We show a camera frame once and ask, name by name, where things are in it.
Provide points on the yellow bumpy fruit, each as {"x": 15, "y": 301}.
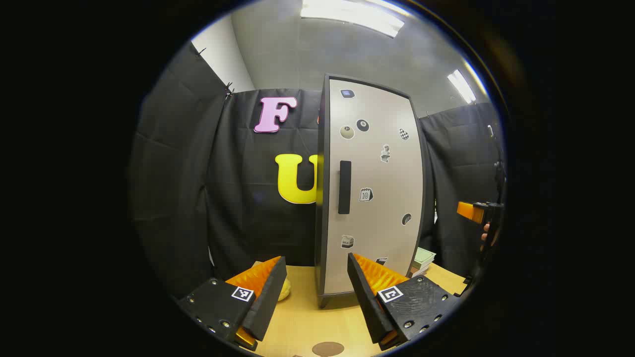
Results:
{"x": 284, "y": 290}

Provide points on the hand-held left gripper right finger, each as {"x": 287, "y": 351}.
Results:
{"x": 364, "y": 297}

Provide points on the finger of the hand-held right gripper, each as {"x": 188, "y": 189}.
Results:
{"x": 469, "y": 210}

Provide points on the black backdrop cloth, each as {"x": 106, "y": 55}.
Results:
{"x": 198, "y": 173}

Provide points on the brown paperback book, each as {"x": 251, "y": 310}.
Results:
{"x": 419, "y": 270}

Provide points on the ceiling light panel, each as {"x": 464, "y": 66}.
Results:
{"x": 352, "y": 15}
{"x": 461, "y": 87}

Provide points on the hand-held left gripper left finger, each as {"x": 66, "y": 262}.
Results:
{"x": 270, "y": 292}

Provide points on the grey-brown paperback book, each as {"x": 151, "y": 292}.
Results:
{"x": 415, "y": 274}

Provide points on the round brown coaster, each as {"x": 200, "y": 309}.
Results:
{"x": 327, "y": 349}

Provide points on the green paperback book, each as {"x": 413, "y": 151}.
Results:
{"x": 425, "y": 256}

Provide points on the dark grey cabinet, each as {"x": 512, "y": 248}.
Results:
{"x": 320, "y": 198}

